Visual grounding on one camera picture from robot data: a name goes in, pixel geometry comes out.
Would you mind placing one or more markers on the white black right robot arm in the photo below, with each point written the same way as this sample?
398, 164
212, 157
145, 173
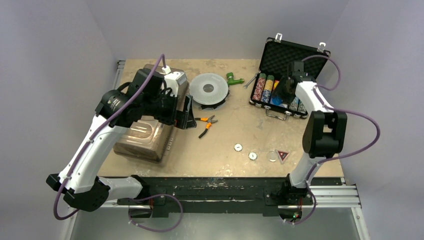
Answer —
324, 133

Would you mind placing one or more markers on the blue poker button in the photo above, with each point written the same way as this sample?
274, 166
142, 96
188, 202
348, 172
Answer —
277, 101

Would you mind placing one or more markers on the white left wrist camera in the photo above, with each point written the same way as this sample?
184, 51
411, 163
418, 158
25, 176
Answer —
176, 80

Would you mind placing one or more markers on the aluminium frame rail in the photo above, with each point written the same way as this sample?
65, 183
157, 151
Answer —
331, 210

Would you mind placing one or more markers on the orange black pliers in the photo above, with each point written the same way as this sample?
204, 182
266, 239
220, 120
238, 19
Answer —
209, 121

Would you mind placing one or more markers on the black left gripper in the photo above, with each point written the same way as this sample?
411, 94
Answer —
184, 119

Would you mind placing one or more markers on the white poker chip left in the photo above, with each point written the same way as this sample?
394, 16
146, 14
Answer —
238, 147

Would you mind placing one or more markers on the clear brown plastic storage box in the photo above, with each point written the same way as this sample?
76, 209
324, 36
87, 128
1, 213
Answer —
146, 140

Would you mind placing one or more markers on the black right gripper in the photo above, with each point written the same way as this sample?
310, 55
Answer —
286, 87

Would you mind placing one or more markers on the light blue chip row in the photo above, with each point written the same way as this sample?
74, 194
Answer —
294, 105

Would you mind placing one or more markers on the grey filament spool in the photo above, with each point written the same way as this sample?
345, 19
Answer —
209, 91

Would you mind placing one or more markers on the green hose fitting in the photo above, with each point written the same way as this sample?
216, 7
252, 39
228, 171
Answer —
232, 81

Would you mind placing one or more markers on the black poker set case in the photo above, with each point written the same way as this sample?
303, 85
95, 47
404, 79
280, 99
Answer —
277, 55

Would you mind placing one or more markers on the white poker chip right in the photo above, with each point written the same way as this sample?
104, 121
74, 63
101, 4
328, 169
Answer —
252, 156

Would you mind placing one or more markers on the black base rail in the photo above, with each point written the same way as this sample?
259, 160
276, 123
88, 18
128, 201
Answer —
210, 195

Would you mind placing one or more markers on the yellow blue chip row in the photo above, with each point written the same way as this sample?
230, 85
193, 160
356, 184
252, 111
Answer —
267, 89

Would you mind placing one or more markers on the white poker chip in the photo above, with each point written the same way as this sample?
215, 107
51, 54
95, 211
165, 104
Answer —
252, 156
238, 147

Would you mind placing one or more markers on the red triangle token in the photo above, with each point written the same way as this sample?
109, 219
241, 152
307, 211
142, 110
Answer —
282, 156

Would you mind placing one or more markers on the clear round disc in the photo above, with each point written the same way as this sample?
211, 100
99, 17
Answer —
272, 156

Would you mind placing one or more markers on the silver wrench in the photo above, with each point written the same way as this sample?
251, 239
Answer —
251, 80

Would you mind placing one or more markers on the red poker chip row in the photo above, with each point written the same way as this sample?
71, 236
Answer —
259, 87

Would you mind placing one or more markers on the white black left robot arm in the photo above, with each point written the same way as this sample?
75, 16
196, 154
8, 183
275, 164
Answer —
158, 95

